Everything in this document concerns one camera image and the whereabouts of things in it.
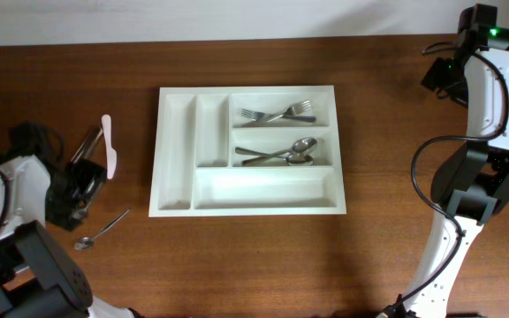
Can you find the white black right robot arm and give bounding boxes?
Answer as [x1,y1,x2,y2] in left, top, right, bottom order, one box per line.
[380,4,509,317]

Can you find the metal tongs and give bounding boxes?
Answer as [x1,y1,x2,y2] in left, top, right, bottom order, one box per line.
[70,126,103,164]

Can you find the metal spoon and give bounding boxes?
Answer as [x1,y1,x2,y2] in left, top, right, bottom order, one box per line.
[235,147,314,166]
[235,137,318,166]

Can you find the metal fork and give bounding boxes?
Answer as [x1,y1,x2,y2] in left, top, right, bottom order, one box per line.
[263,100,315,123]
[239,109,316,123]

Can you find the small metal teaspoon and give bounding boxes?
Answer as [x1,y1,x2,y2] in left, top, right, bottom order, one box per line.
[71,201,90,221]
[74,208,131,251]

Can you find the pink plastic knife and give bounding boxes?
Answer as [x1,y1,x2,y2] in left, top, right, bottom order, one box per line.
[101,114,118,179]

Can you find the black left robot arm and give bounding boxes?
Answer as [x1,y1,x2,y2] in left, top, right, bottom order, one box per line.
[0,115,138,318]

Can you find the white cutlery tray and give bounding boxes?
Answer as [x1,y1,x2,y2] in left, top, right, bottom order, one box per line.
[148,86,346,217]

